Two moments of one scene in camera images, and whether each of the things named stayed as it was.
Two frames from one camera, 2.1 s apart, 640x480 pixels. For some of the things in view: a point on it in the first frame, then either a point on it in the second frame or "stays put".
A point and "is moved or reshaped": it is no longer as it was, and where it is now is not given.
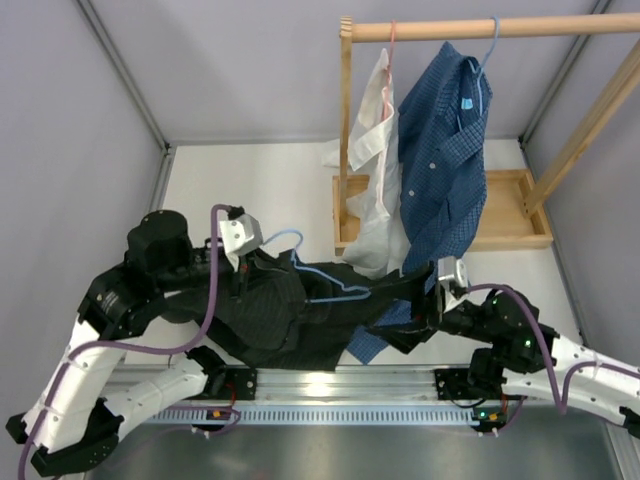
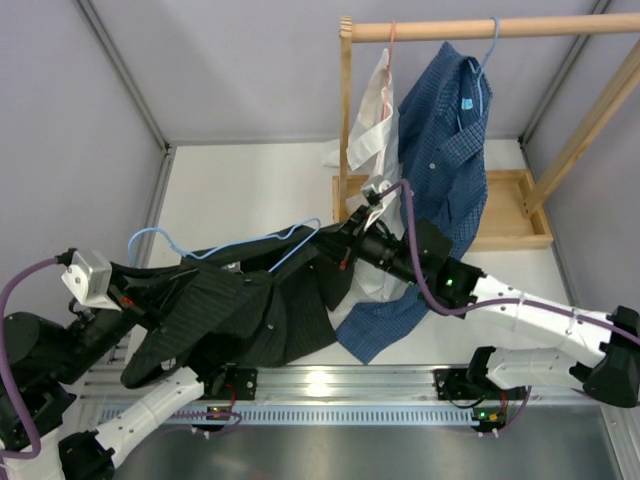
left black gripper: (238, 282) to (135, 314)
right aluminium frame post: (575, 48) stays put
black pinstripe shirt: (285, 315) is moved or reshaped
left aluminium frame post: (126, 74) stays put
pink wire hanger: (387, 94) stays put
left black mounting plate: (243, 382) stays put
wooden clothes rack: (513, 218) stays put
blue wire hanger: (300, 267) is moved or reshaped
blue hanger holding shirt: (480, 68) stays put
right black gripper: (406, 336) to (352, 237)
